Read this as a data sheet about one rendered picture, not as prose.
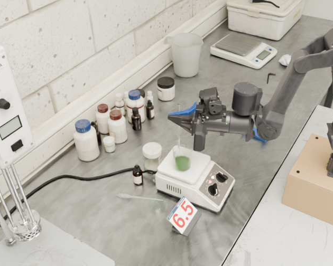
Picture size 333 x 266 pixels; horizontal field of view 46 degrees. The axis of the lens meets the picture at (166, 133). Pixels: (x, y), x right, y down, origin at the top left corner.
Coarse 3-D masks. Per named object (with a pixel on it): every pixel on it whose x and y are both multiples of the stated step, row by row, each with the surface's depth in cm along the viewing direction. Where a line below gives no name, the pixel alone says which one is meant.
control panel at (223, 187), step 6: (216, 168) 113; (210, 174) 111; (228, 174) 114; (204, 180) 109; (216, 180) 111; (228, 180) 113; (204, 186) 108; (222, 186) 110; (228, 186) 111; (204, 192) 107; (222, 192) 109; (210, 198) 106; (216, 198) 107; (222, 198) 108; (216, 204) 106
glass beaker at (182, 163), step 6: (174, 144) 107; (180, 144) 108; (186, 144) 108; (174, 150) 108; (180, 150) 109; (186, 150) 109; (174, 156) 106; (180, 156) 104; (186, 156) 105; (174, 162) 107; (180, 162) 106; (186, 162) 106; (174, 168) 109; (180, 168) 107; (186, 168) 107
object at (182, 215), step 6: (186, 204) 107; (180, 210) 105; (186, 210) 106; (192, 210) 108; (174, 216) 104; (180, 216) 105; (186, 216) 106; (174, 222) 103; (180, 222) 104; (186, 222) 105; (180, 228) 103
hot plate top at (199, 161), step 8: (192, 152) 115; (168, 160) 112; (192, 160) 112; (200, 160) 112; (208, 160) 112; (160, 168) 110; (168, 168) 110; (192, 168) 109; (200, 168) 109; (176, 176) 107; (184, 176) 107; (192, 176) 107
